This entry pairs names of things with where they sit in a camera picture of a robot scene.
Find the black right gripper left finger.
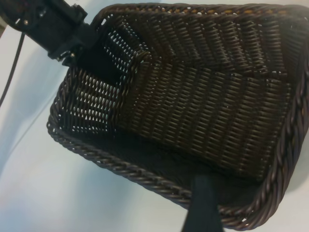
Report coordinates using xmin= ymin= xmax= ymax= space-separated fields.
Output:
xmin=183 ymin=175 xmax=205 ymax=232

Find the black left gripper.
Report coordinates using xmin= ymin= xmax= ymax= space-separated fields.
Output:
xmin=0 ymin=0 xmax=123 ymax=83

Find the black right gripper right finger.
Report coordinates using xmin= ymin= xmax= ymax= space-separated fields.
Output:
xmin=201 ymin=176 xmax=221 ymax=232

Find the dark brown wicker basket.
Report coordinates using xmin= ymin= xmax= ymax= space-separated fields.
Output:
xmin=45 ymin=0 xmax=309 ymax=230

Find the black braided cable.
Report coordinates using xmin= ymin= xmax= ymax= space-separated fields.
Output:
xmin=0 ymin=32 xmax=25 ymax=103

